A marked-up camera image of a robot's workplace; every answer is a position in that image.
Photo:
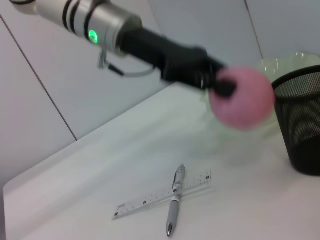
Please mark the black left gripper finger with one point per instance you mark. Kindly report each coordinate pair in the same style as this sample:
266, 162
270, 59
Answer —
225, 87

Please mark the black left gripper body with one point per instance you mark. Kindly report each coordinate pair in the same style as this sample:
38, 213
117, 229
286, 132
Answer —
170, 60

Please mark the pink peach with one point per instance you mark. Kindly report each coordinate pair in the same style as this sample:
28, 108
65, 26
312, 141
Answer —
245, 105

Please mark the pale green glass fruit bowl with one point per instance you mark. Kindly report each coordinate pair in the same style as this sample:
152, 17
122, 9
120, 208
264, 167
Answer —
272, 67

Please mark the black mesh pen holder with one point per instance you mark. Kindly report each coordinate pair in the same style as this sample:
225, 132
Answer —
302, 125

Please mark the grey silver pen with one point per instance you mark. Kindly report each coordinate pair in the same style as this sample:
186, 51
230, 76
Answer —
173, 212

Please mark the transparent plastic ruler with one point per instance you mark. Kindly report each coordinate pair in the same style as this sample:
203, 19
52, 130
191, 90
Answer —
150, 200

